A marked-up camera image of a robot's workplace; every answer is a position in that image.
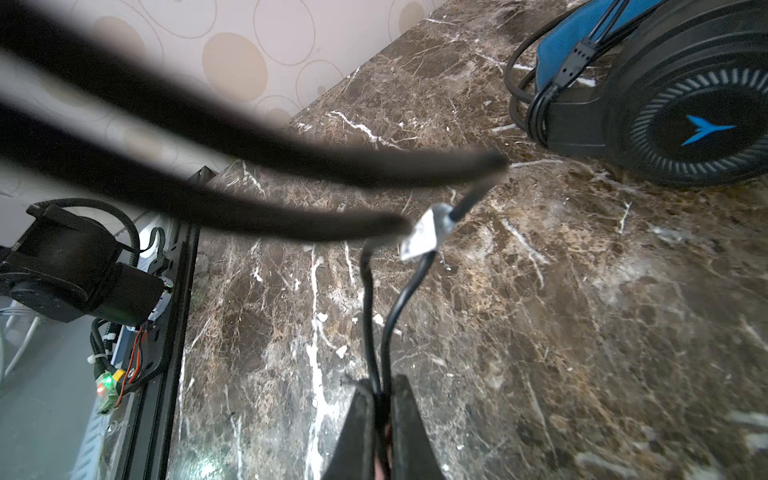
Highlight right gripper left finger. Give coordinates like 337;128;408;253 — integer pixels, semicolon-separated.
322;383;375;480

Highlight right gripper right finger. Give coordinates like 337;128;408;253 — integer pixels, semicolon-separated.
390;375;444;480

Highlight black headphone cable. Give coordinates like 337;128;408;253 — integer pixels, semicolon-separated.
503;0;637;142

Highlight black blue headphones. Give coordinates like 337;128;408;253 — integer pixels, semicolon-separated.
506;1;767;187

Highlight red headphone cable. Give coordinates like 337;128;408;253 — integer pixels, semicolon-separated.
0;0;511;421

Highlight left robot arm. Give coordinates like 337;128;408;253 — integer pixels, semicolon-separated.
1;198;173;328

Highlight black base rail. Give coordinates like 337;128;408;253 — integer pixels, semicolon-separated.
83;166;217;480

